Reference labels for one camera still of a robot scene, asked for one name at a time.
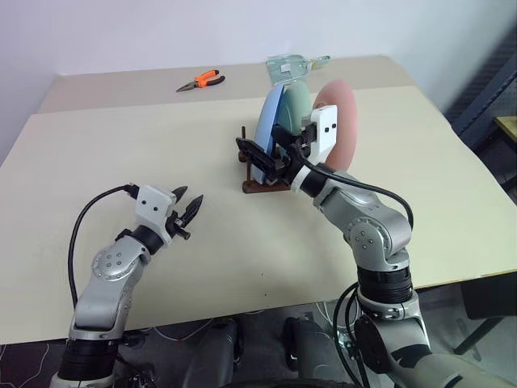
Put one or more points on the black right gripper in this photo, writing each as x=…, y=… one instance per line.
x=297, y=157

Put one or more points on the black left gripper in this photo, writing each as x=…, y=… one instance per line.
x=177, y=226

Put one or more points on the blue plate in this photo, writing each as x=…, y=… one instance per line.
x=268, y=117

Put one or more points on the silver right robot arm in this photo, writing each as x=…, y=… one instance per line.
x=371, y=226

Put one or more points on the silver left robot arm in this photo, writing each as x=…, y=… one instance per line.
x=105, y=283

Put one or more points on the dark wooden dish rack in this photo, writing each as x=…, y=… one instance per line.
x=262, y=188

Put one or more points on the green plate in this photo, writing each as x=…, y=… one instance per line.
x=297, y=105

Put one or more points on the pink plate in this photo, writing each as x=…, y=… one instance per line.
x=343, y=121

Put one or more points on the clear plastic package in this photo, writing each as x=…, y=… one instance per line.
x=287, y=68

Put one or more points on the small clear plastic bag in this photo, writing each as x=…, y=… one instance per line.
x=320, y=61

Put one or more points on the dark rounded shape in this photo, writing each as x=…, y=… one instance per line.
x=214, y=351
x=311, y=351

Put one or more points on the dark blue chair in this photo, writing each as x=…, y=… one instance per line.
x=484, y=89

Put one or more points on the yellow side table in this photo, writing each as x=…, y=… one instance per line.
x=508, y=127

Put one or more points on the black table leg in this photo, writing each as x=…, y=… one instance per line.
x=482, y=319

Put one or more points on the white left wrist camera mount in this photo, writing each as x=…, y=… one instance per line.
x=151, y=206

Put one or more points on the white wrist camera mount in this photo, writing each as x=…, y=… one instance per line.
x=325, y=129
x=151, y=206

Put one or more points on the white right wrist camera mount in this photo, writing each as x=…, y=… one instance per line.
x=325, y=129

